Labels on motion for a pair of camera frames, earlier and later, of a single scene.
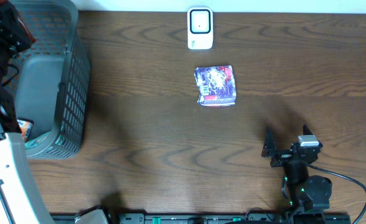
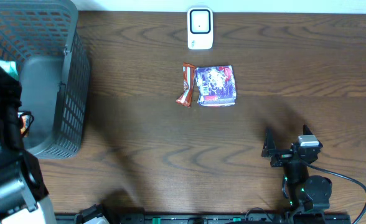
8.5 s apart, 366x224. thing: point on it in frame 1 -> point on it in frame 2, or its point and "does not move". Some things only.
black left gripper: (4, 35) -> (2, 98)
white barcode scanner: (200, 28) does not move
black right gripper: (269, 150) does not move
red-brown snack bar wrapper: (27, 29) -> (188, 74)
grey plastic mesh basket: (50, 79) does not move
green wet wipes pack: (36, 140) -> (10, 67)
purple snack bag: (216, 85) does not move
